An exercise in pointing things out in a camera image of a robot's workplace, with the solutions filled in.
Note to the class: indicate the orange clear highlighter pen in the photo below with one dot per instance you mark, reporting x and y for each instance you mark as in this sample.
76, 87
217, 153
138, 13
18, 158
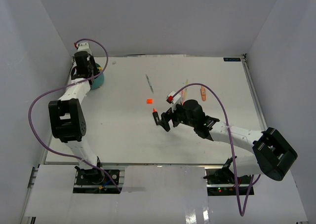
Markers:
183, 94

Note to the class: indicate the black highlighter orange tip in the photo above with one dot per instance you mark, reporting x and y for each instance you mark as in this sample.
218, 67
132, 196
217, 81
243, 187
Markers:
156, 116

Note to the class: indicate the green clear pen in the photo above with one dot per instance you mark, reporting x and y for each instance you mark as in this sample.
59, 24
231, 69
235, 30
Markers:
149, 83

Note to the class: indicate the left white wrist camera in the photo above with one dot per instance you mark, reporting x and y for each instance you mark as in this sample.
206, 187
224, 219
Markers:
83, 46

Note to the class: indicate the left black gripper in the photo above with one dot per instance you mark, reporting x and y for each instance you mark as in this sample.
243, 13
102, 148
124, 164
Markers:
91, 57

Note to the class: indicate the blue label sticker right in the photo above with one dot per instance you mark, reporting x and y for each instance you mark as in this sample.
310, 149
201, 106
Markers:
231, 59

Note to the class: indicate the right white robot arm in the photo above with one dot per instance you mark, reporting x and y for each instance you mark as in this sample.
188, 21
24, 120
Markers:
272, 155

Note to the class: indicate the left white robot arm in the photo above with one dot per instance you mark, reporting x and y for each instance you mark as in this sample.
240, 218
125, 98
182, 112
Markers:
66, 116

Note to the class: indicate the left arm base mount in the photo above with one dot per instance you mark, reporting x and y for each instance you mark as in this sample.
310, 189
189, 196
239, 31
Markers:
93, 181

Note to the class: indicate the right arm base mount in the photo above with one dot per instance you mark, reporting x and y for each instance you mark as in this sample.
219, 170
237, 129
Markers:
221, 182

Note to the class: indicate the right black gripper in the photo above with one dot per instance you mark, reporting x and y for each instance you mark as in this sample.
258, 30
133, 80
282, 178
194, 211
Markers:
166, 117

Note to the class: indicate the teal round organizer container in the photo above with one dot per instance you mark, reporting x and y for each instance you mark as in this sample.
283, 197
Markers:
98, 82

